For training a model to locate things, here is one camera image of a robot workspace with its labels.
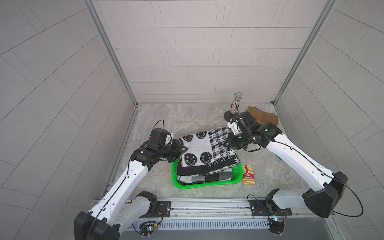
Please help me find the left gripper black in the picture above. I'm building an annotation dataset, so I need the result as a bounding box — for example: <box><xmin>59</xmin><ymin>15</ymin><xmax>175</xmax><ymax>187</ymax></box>
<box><xmin>156</xmin><ymin>138</ymin><xmax>189</xmax><ymax>162</ymax></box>

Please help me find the grey black checkered scarf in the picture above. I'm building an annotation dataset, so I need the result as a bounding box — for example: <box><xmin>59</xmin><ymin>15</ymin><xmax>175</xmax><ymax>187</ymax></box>
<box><xmin>177</xmin><ymin>169</ymin><xmax>234</xmax><ymax>186</ymax></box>

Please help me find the black white smiley houndstooth scarf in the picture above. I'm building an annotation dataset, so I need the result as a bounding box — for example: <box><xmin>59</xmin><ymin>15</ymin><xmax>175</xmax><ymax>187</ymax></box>
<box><xmin>177</xmin><ymin>127</ymin><xmax>240</xmax><ymax>176</ymax></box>

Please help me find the green plastic basket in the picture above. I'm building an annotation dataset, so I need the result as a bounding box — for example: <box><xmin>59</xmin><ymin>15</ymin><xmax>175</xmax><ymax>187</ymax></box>
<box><xmin>172</xmin><ymin>160</ymin><xmax>244</xmax><ymax>190</ymax></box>

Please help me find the brown plaid fringed scarf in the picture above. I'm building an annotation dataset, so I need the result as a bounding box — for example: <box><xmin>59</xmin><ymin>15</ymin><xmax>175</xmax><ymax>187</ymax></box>
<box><xmin>247</xmin><ymin>107</ymin><xmax>279</xmax><ymax>126</ymax></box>

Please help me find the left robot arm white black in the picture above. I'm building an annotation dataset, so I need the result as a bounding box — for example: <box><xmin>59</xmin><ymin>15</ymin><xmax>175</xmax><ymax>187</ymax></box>
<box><xmin>74</xmin><ymin>139</ymin><xmax>188</xmax><ymax>240</ymax></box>

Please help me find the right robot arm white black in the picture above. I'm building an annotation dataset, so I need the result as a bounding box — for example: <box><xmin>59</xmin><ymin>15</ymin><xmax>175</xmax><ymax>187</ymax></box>
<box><xmin>227</xmin><ymin>121</ymin><xmax>348</xmax><ymax>219</ymax></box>

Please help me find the clear tube on black stand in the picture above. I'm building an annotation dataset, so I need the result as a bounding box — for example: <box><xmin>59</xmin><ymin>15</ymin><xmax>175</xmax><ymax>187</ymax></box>
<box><xmin>224</xmin><ymin>92</ymin><xmax>243</xmax><ymax>122</ymax></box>

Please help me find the red playing card box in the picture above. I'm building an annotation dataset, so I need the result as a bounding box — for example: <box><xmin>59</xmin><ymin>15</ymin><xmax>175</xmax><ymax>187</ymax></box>
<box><xmin>242</xmin><ymin>165</ymin><xmax>256</xmax><ymax>186</ymax></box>

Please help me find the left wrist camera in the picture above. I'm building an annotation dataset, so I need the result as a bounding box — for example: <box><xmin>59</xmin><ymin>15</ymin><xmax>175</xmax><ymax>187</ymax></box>
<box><xmin>149</xmin><ymin>128</ymin><xmax>173</xmax><ymax>146</ymax></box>

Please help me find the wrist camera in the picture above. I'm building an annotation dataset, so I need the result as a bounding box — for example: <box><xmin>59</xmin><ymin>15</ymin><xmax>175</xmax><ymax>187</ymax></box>
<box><xmin>149</xmin><ymin>128</ymin><xmax>173</xmax><ymax>146</ymax></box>
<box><xmin>227</xmin><ymin>112</ymin><xmax>260</xmax><ymax>136</ymax></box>

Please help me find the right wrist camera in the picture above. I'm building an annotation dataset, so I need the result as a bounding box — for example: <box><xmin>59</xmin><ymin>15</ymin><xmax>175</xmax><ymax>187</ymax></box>
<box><xmin>227</xmin><ymin>112</ymin><xmax>260</xmax><ymax>136</ymax></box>

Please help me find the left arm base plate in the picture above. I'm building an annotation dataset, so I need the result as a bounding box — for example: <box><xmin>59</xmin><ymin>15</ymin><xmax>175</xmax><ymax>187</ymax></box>
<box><xmin>150</xmin><ymin>201</ymin><xmax>172</xmax><ymax>218</ymax></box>

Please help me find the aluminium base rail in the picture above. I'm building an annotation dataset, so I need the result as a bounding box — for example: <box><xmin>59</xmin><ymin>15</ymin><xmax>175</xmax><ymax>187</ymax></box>
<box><xmin>134</xmin><ymin>199</ymin><xmax>316</xmax><ymax>228</ymax></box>

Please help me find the left aluminium corner post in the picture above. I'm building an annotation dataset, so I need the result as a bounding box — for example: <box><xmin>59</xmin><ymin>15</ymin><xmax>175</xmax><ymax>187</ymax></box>
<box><xmin>84</xmin><ymin>0</ymin><xmax>139</xmax><ymax>108</ymax></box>

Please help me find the aluminium corner post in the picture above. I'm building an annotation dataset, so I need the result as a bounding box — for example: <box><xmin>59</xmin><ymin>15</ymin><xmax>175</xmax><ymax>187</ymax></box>
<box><xmin>271</xmin><ymin>0</ymin><xmax>338</xmax><ymax>107</ymax></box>
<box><xmin>84</xmin><ymin>0</ymin><xmax>139</xmax><ymax>108</ymax></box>

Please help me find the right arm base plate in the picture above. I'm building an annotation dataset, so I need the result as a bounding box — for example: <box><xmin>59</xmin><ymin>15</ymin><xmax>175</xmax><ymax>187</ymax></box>
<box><xmin>249</xmin><ymin>199</ymin><xmax>292</xmax><ymax>218</ymax></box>

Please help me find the left controller board with wires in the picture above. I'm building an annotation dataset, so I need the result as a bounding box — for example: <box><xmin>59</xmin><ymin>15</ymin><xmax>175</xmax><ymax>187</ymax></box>
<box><xmin>132</xmin><ymin>208</ymin><xmax>164</xmax><ymax>238</ymax></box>

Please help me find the controller board with wires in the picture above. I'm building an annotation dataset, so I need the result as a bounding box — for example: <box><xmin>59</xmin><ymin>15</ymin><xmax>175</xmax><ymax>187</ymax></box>
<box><xmin>267</xmin><ymin>212</ymin><xmax>288</xmax><ymax>235</ymax></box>
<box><xmin>132</xmin><ymin>208</ymin><xmax>164</xmax><ymax>238</ymax></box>

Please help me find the right controller board with wires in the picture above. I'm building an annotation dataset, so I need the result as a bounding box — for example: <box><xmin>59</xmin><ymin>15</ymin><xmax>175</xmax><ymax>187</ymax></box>
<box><xmin>267</xmin><ymin>212</ymin><xmax>288</xmax><ymax>235</ymax></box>

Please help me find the right aluminium corner post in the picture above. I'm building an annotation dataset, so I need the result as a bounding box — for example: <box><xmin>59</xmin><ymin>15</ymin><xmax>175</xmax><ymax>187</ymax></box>
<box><xmin>271</xmin><ymin>0</ymin><xmax>338</xmax><ymax>107</ymax></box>

